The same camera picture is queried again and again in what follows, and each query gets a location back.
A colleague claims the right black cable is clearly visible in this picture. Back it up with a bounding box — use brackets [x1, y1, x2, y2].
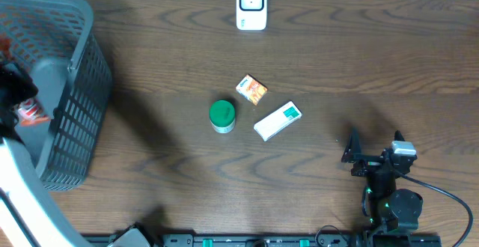
[396, 170, 475, 247]

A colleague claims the small orange box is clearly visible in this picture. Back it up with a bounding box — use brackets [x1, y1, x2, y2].
[236, 74, 268, 106]

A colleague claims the green lidded jar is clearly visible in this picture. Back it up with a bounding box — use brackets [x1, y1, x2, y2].
[209, 100, 236, 134]

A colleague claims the white green box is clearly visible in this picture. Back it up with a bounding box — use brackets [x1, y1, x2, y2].
[254, 101, 302, 141]

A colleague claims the black mounting rail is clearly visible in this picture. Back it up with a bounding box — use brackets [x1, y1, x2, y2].
[147, 233, 442, 247]

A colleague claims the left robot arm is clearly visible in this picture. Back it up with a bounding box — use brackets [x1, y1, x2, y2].
[1, 63, 90, 246]

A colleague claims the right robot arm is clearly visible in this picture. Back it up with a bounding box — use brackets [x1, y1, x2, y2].
[341, 130, 424, 234]

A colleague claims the grey plastic basket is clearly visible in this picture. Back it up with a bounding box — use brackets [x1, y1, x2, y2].
[1, 0, 112, 191]

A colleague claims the white barcode scanner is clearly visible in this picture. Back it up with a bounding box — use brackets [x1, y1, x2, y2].
[236, 0, 267, 31]

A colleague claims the orange snack bar wrapper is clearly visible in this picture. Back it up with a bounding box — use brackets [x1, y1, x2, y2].
[16, 97, 51, 126]

